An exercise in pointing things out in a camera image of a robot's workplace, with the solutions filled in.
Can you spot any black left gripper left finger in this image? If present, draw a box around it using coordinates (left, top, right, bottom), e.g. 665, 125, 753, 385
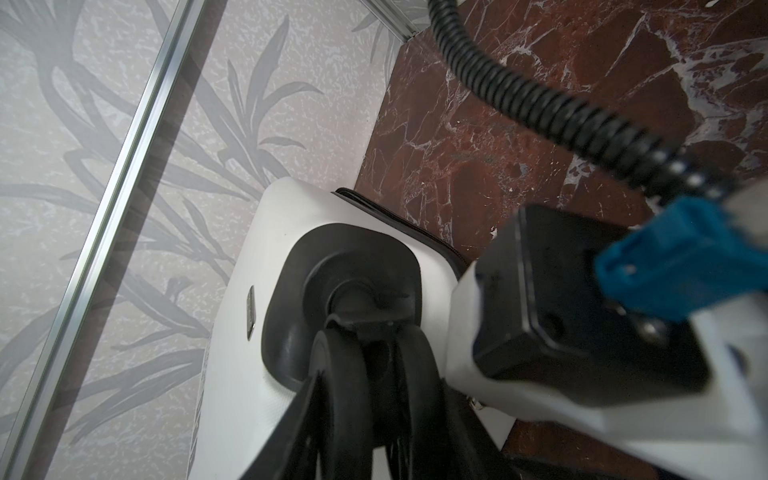
241, 374, 324, 480

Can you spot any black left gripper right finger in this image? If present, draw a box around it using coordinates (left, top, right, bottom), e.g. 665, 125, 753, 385
442, 383, 516, 479

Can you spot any white hard-shell suitcase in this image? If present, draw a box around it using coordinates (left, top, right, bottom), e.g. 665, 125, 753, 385
185, 175, 517, 480

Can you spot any aluminium frame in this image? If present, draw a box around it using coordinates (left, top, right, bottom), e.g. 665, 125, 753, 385
1, 1, 402, 479

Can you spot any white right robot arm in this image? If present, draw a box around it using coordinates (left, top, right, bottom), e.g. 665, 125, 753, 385
427, 1, 737, 203

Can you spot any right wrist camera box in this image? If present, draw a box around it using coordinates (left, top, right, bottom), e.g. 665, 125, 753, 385
443, 176, 768, 480

